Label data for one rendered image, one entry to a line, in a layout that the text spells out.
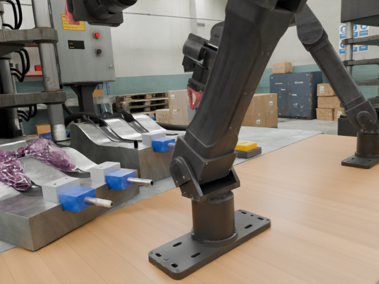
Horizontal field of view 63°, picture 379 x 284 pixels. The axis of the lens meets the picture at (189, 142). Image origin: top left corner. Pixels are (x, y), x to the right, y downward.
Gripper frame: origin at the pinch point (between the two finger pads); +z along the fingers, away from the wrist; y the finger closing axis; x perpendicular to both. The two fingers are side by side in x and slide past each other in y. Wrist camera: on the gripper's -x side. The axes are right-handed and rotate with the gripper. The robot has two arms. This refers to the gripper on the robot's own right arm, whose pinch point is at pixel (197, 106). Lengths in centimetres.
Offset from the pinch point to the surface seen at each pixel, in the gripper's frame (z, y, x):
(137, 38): 169, -407, -582
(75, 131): 12.0, 35.8, -13.8
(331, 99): 138, -630, -150
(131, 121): 10.8, 16.6, -12.4
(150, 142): -1.5, 31.4, 14.7
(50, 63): 11, 24, -61
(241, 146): 2.1, 0.4, 21.5
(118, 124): 9.4, 23.7, -9.8
